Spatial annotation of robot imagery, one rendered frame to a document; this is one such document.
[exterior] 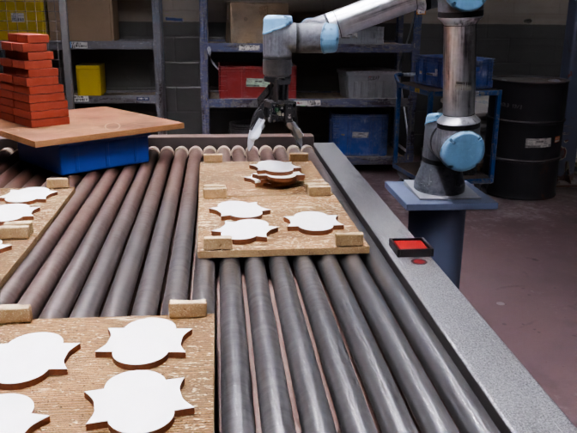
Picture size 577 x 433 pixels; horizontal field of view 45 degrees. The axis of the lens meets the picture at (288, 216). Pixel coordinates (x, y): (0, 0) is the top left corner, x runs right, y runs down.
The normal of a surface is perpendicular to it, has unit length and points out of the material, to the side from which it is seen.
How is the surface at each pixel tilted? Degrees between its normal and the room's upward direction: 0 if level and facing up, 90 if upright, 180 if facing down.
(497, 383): 0
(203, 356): 0
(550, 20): 90
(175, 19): 90
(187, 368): 0
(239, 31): 84
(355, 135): 90
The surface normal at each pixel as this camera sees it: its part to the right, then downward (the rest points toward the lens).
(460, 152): 0.07, 0.46
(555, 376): 0.00, -0.96
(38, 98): 0.70, 0.21
